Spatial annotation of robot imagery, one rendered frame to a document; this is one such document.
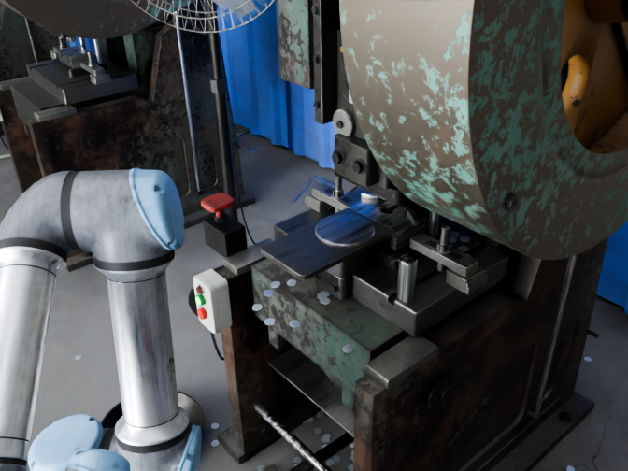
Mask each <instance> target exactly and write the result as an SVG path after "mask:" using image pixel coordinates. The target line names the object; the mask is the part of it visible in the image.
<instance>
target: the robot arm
mask: <svg viewBox="0 0 628 471"><path fill-rule="evenodd" d="M184 236H185V229H184V217H183V210H182V205H181V202H180V198H179V195H178V190H177V187H176V185H175V183H174V181H173V180H172V179H171V178H170V177H169V176H168V175H167V174H166V173H165V172H164V171H161V170H141V169H139V168H133V169H131V170H101V171H62V172H58V173H54V174H51V175H48V176H46V177H44V178H42V179H41V180H39V181H38V182H36V183H34V184H33V185H32V186H31V187H30V188H29V189H27V190H26V191H25V192H24V193H23V194H22V195H21V196H20V197H19V199H18V200H17V201H16V202H15V203H14V205H13V206H12V207H11V209H10V210H9V211H8V213H7V215H6V216H5V218H4V220H3V221H2V223H1V226H0V471H26V464H27V455H28V464H29V467H30V470H31V471H198V468H199V462H200V454H201V445H202V430H201V427H200V426H196V425H195V424H193V425H192V426H190V418H189V414H188V412H187V411H186V410H185V409H184V408H182V407H180V406H179V405H178V391H177V382H176V371H175V360H174V351H173V340H172V330H171V320H170V310H169V300H168V290H167V279H166V268H167V267H168V266H169V265H170V264H171V263H172V262H173V261H174V260H175V250H177V249H179V248H181V247H182V245H183V242H184ZM72 251H91V252H92V253H93V264H94V267H95V268H96V269H97V270H98V271H100V272H101V273H103V274H104V275H106V277H107V289H108V297H109V304H110V312H111V320H112V328H113V335H114V343H115V351H116V359H117V367H118V375H119V383H120V390H121V405H122V413H123V416H122V417H121V418H120V419H119V420H118V421H117V423H116V426H115V428H103V427H102V424H101V423H100V422H99V421H98V420H96V419H95V418H94V417H92V416H90V415H85V414H76V415H71V416H67V417H64V418H62V419H59V420H58V421H56V422H54V423H53V424H52V425H51V426H49V427H47V428H45V429H44V430H43V431H42V432H41V433H40V434H39V435H38V436H37V438H36V439H35V441H34V442H33V444H32V446H31V448H30V450H29V444H30V438H31V433H32V426H33V420H34V415H35V409H36V399H37V393H38V387H39V381H40V375H41V369H42V364H43V358H44V352H45V347H46V341H47V334H48V329H49V323H50V313H51V307H52V301H53V295H54V289H55V283H56V278H57V275H59V274H60V273H62V272H63V271H64V270H65V268H66V263H67V256H68V255H69V253H70V252H72ZM28 450H29V454H28Z"/></svg>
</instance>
